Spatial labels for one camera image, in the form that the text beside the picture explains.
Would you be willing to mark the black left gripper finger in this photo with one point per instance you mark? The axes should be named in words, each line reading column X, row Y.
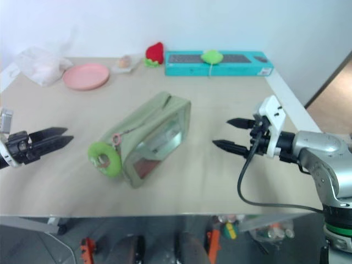
column 55, row 143
column 48, row 132

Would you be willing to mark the pink plate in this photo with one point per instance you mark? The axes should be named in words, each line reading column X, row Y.
column 86, row 76

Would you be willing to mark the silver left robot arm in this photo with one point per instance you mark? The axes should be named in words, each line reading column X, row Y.
column 1, row 162

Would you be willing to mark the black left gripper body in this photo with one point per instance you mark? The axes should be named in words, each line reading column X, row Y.
column 19, row 148

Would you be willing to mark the yellow green bottle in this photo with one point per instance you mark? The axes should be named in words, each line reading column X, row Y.
column 230, row 230

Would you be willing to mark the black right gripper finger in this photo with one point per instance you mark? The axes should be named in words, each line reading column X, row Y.
column 229, row 146
column 240, row 123

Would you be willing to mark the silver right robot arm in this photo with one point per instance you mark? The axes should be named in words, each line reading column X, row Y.
column 316, row 148

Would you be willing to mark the green plush toy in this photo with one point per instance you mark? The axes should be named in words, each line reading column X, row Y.
column 211, row 57

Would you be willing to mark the teal keyboard box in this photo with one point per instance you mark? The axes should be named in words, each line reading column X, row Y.
column 220, row 69

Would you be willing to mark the red strawberry plush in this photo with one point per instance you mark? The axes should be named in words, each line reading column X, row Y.
column 154, row 52

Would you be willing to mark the orange tool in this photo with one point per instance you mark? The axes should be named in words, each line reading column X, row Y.
column 86, row 248
column 214, row 243

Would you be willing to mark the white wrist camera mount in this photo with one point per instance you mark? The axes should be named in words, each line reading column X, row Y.
column 5, row 122
column 275, row 115

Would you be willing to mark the clear bag of bottles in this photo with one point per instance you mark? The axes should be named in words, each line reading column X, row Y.
column 272, row 229

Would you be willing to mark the white table frame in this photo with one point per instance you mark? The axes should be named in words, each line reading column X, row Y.
column 33, row 221

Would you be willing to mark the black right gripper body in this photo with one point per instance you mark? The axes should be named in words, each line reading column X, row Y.
column 259, row 137

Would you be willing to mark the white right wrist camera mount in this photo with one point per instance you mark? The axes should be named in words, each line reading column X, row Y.
column 275, row 115

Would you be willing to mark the clear plastic bag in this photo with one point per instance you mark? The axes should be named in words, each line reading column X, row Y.
column 41, row 68

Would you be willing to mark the green donut plush charm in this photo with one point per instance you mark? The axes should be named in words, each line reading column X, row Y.
column 112, row 168

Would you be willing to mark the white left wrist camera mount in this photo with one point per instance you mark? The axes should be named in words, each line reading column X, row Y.
column 5, row 122

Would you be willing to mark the green pencil case pouch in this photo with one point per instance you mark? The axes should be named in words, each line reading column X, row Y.
column 154, row 121

